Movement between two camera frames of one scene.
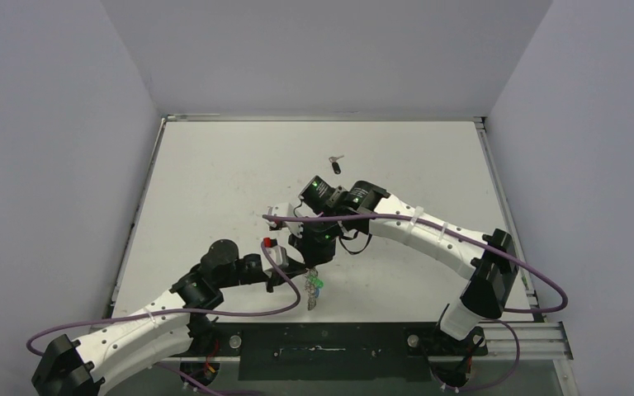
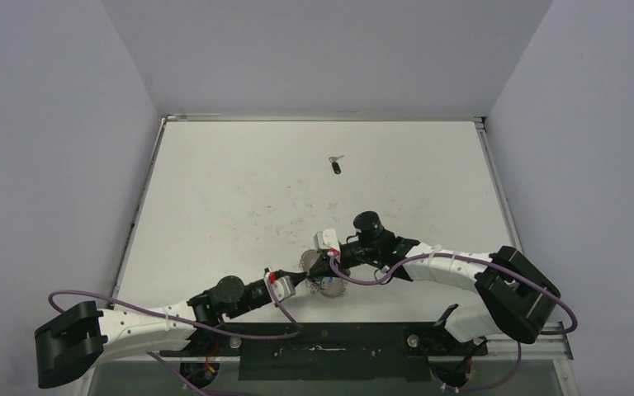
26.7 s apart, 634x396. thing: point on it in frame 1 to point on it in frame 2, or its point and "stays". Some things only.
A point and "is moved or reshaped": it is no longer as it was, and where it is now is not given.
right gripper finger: [317, 247] to [322, 266]
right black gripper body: [317, 253] to [337, 260]
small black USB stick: [336, 167] stays
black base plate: [331, 351] stays
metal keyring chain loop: [310, 287] is moved or reshaped
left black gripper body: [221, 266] to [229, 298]
